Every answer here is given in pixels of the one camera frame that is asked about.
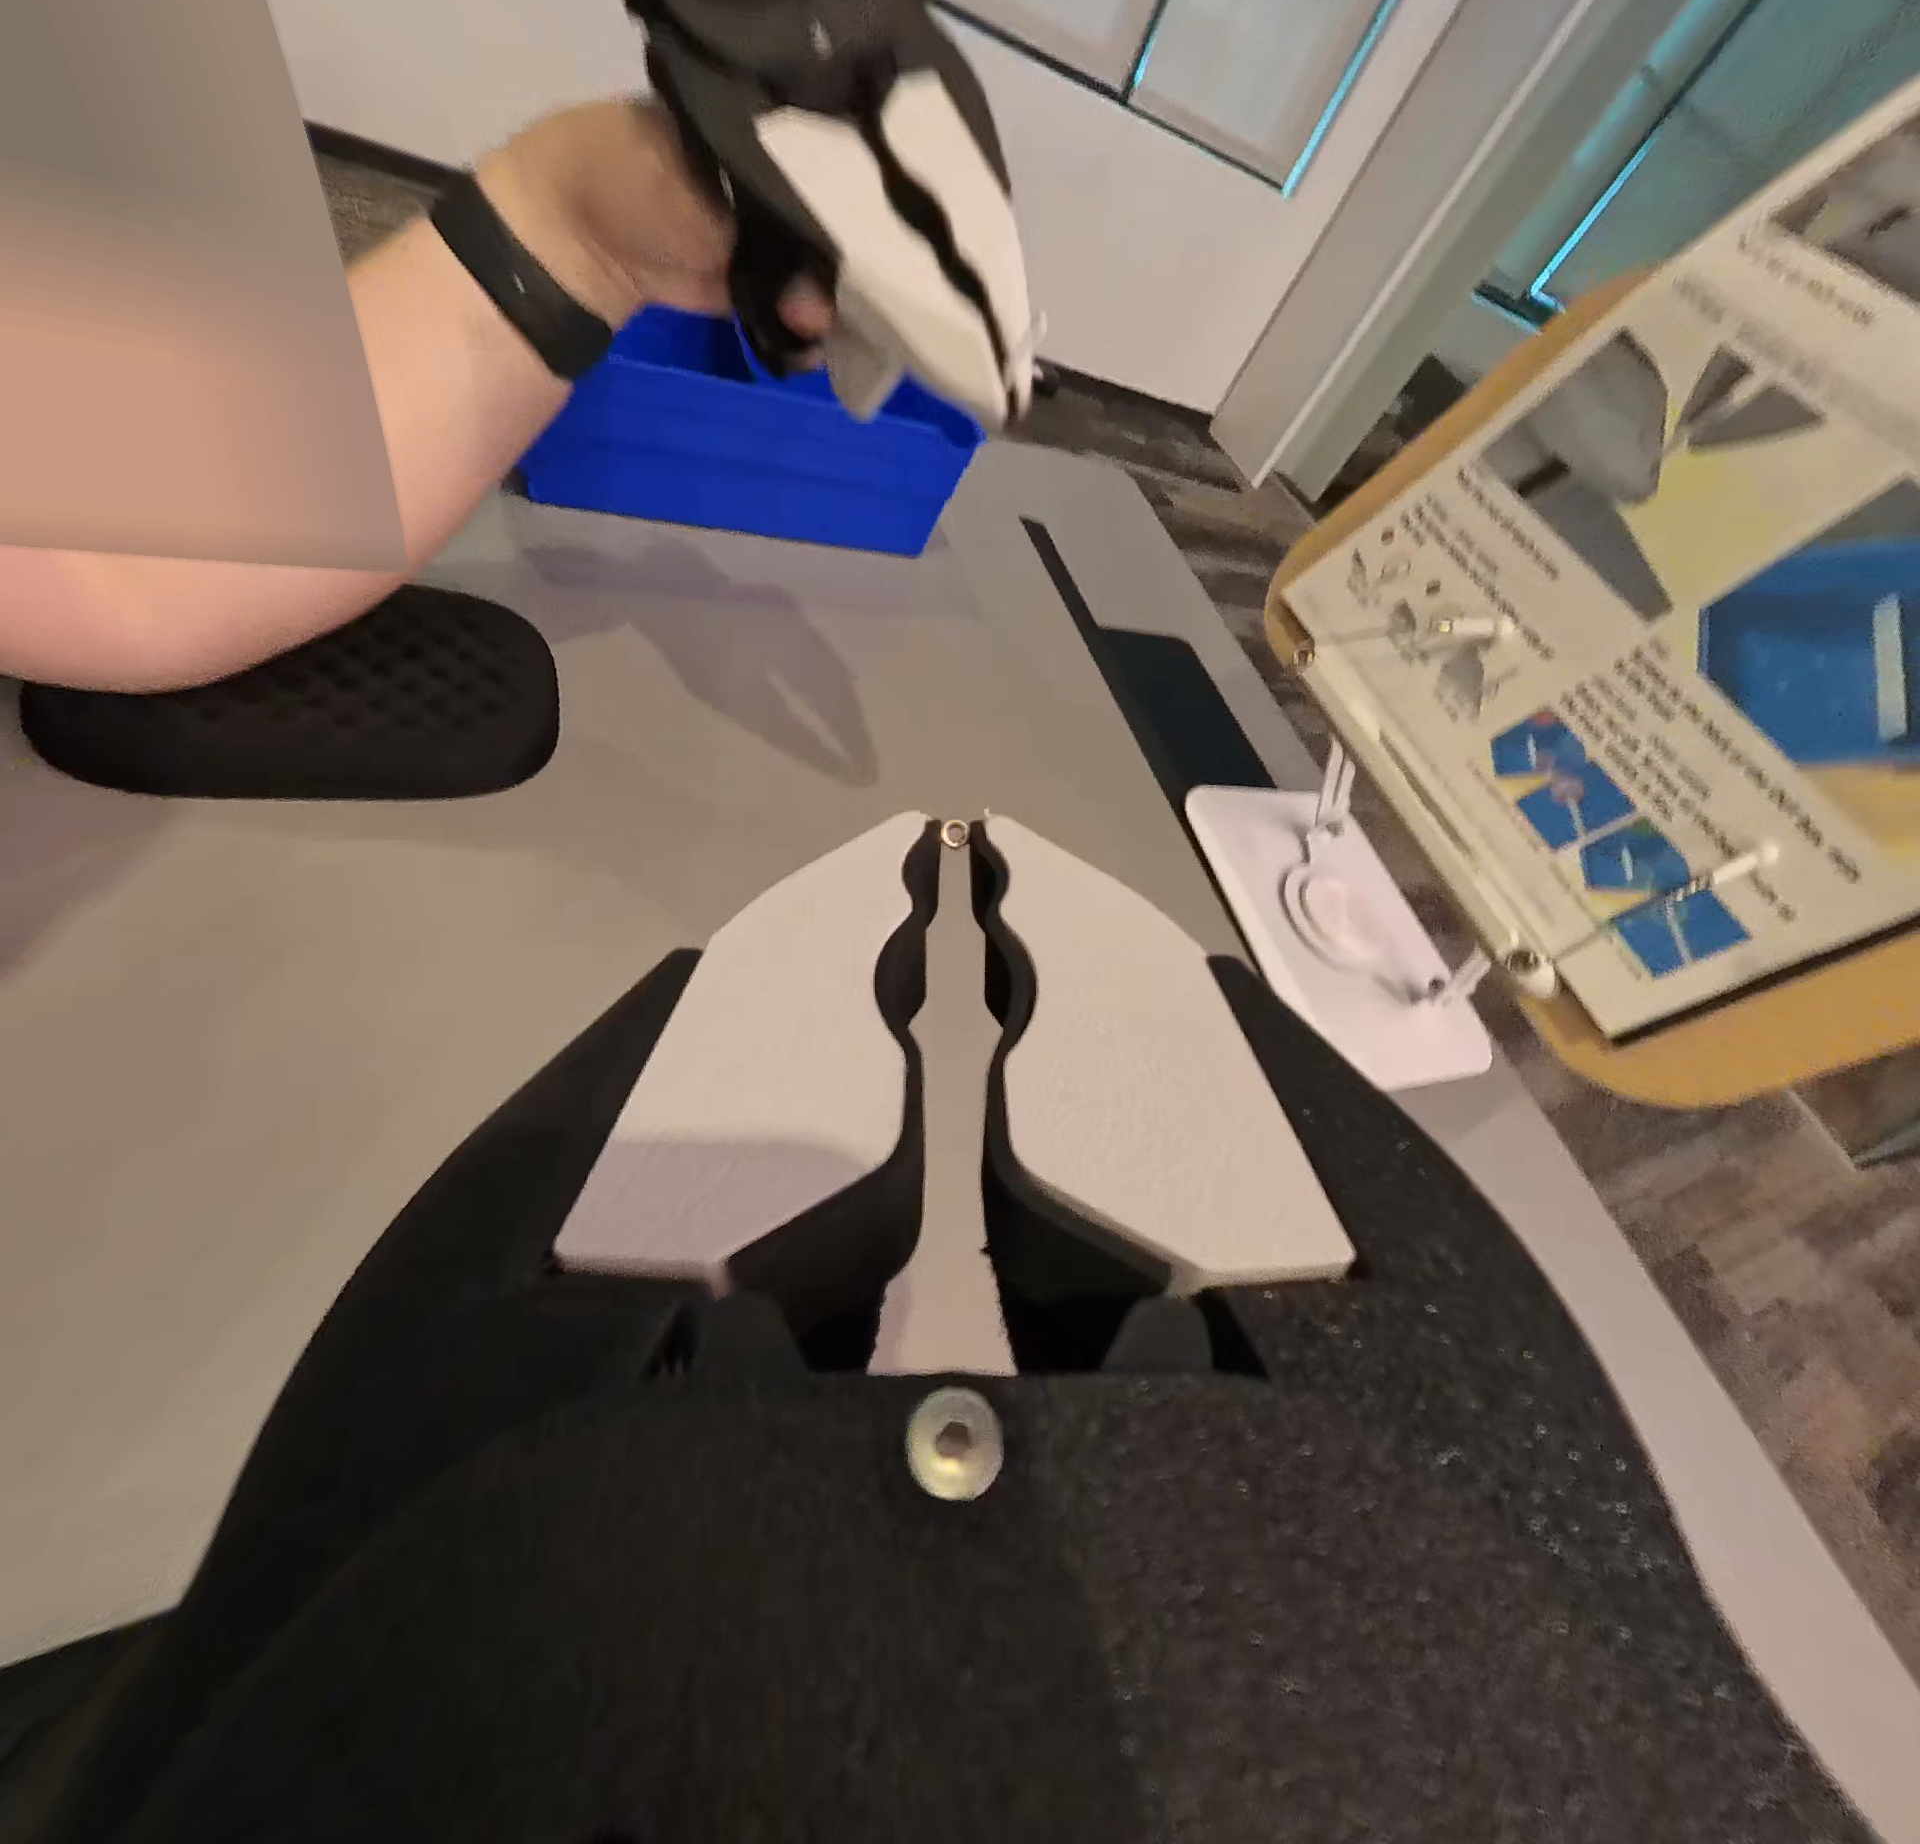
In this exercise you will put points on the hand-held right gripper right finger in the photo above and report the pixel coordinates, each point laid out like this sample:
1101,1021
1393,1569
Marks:
1172,1109

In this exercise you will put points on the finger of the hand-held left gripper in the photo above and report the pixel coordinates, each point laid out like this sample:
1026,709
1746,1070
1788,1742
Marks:
961,178
871,223

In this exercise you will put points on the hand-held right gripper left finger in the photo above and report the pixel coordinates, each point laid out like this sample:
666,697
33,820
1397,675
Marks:
737,1096

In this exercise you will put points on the blue plastic bin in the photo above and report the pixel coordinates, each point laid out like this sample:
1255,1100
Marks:
721,449

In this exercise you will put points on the person's left forearm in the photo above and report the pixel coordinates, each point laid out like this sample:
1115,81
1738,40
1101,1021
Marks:
451,433

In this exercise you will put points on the person's left hand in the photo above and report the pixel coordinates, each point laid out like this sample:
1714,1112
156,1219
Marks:
631,223

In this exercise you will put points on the large paned window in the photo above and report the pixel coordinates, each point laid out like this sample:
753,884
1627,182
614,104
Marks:
1276,28

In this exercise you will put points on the black wristband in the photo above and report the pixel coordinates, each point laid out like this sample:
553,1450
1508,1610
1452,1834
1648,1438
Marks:
526,292

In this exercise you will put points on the wooden instruction board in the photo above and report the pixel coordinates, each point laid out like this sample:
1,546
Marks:
1727,1066

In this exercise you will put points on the black wrist rest pad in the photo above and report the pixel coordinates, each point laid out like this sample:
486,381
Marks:
301,705

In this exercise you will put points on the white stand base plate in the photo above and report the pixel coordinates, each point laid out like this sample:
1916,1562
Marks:
1382,1034

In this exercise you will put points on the glass wall panel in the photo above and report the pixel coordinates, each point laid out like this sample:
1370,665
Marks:
1727,73

